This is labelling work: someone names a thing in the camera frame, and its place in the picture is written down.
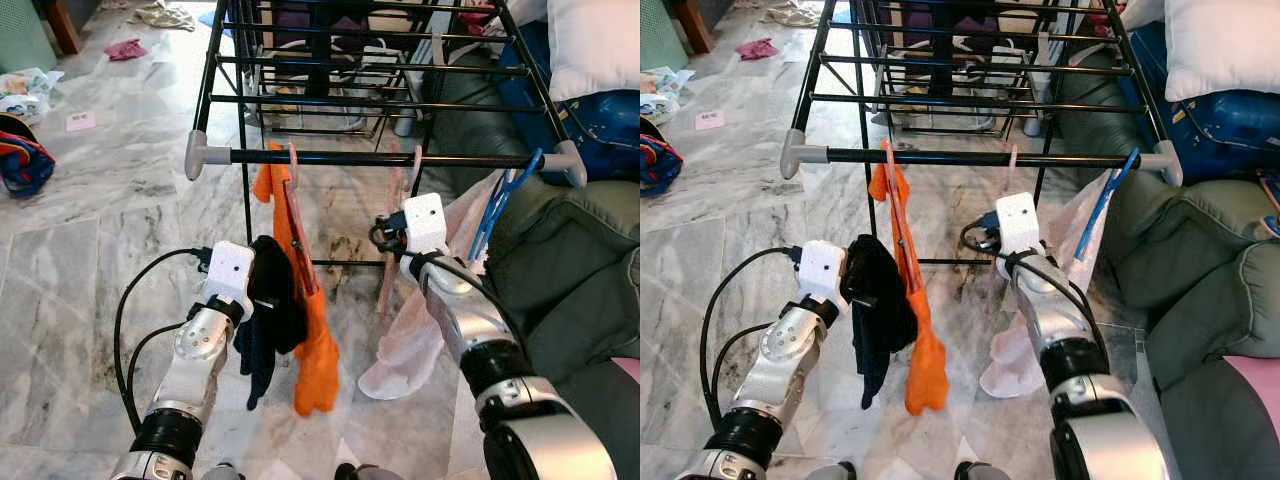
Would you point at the grey right robot leg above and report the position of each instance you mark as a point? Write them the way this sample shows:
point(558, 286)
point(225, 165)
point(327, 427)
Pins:
point(368, 472)
point(978, 472)

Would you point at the beige crumpled cloth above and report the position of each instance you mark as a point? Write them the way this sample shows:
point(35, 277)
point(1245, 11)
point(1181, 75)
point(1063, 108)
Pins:
point(162, 14)
point(795, 13)

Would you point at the orange t-shirt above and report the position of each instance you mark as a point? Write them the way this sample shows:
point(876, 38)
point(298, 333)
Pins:
point(928, 375)
point(318, 370)

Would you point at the pink cushion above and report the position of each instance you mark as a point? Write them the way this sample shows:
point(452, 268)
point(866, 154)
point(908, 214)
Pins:
point(1255, 385)
point(628, 370)

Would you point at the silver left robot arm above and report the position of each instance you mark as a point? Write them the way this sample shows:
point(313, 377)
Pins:
point(195, 360)
point(790, 360)

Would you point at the blue plastic hanger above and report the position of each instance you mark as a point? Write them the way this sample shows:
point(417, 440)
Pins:
point(1107, 200)
point(508, 190)

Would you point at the white pillow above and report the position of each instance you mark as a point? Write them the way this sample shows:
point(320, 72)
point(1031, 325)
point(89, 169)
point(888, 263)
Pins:
point(595, 45)
point(1220, 45)

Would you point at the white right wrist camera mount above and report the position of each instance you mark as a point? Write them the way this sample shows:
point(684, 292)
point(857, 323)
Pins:
point(1018, 222)
point(425, 225)

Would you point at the dark purple hanging cloth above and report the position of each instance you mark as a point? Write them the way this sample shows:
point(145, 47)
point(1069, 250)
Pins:
point(910, 20)
point(290, 20)

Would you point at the blue floor mat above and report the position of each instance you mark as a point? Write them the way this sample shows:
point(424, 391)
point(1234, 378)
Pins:
point(839, 17)
point(208, 18)

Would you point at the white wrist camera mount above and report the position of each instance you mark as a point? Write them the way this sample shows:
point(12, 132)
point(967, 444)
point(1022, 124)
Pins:
point(822, 275)
point(230, 275)
point(1018, 222)
point(425, 225)

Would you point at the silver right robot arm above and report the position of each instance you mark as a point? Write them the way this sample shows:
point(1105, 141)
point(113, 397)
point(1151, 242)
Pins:
point(470, 330)
point(1050, 320)

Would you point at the green cabinet panel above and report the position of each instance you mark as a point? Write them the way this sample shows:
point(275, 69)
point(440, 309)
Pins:
point(660, 35)
point(22, 35)

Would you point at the white printed plastic bag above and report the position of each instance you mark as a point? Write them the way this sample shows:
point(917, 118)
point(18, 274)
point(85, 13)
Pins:
point(25, 95)
point(665, 95)

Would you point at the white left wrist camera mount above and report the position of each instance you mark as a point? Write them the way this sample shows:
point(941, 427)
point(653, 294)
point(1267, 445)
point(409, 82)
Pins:
point(230, 275)
point(822, 275)

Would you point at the shiny blue bag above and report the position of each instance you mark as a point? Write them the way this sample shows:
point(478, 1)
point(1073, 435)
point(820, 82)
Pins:
point(1230, 130)
point(610, 130)

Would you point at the brown wooden post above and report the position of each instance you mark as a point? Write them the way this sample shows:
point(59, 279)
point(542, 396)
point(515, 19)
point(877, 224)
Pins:
point(692, 25)
point(62, 25)

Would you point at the red and blue bag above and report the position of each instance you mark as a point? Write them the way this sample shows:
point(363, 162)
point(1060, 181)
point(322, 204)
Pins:
point(660, 160)
point(25, 165)

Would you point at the white shirt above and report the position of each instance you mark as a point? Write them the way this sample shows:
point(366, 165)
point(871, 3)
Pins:
point(410, 360)
point(1005, 370)

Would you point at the small pink cloth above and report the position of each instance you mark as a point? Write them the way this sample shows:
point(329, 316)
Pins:
point(757, 49)
point(125, 50)

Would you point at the pink paper card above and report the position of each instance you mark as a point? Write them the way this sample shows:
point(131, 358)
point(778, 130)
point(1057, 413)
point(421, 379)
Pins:
point(81, 121)
point(710, 120)

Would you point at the dark green sofa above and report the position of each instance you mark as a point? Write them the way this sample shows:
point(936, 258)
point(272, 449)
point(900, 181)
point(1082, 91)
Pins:
point(570, 250)
point(1190, 260)

